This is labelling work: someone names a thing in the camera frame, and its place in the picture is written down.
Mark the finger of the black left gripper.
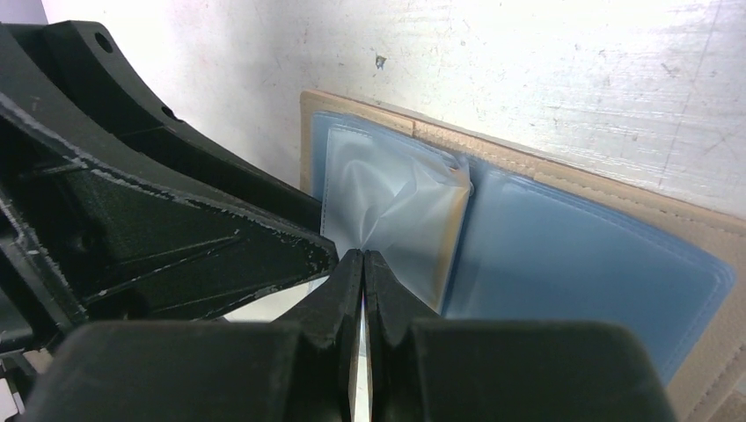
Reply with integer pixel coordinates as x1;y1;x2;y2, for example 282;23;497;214
6;20;321;232

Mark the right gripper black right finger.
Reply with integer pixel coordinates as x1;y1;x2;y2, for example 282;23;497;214
363;251;676;421

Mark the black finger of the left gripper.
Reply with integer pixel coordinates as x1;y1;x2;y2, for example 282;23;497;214
1;25;338;353

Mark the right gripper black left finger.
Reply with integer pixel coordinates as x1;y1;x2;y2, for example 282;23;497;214
23;250;363;421

